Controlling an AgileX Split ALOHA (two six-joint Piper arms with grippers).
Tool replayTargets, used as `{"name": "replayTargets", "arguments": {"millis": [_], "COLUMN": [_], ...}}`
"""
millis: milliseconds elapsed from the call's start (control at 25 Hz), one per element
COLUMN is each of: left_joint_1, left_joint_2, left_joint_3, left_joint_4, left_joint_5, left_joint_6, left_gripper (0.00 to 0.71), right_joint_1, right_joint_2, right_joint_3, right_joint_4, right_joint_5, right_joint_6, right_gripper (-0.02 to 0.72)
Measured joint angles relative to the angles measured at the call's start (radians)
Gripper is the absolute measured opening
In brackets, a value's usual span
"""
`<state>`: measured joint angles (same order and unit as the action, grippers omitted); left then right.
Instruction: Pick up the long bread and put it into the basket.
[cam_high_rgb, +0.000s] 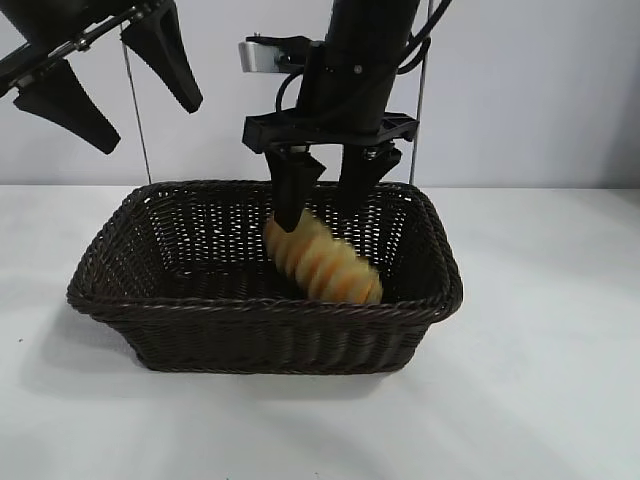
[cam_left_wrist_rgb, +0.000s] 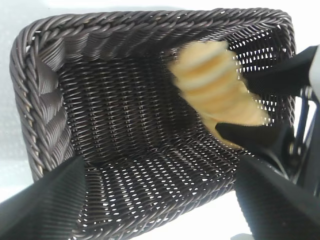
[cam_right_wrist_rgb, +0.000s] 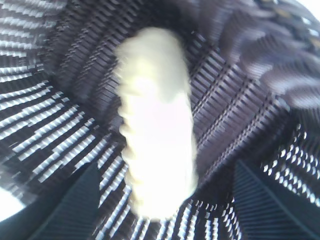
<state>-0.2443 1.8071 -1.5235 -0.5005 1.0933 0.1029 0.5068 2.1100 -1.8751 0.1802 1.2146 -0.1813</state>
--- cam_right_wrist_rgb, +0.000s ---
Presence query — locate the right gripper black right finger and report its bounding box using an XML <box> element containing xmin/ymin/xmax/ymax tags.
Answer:
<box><xmin>231</xmin><ymin>159</ymin><xmax>320</xmax><ymax>240</ymax></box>

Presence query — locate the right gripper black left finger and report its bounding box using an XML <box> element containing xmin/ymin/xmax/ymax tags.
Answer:
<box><xmin>0</xmin><ymin>163</ymin><xmax>101</xmax><ymax>240</ymax></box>

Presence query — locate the dark brown wicker basket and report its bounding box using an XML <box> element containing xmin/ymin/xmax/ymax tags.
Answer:
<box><xmin>0</xmin><ymin>0</ymin><xmax>320</xmax><ymax>240</ymax></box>

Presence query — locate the long striped bread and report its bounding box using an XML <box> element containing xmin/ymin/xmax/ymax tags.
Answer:
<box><xmin>116</xmin><ymin>26</ymin><xmax>200</xmax><ymax>221</ymax></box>

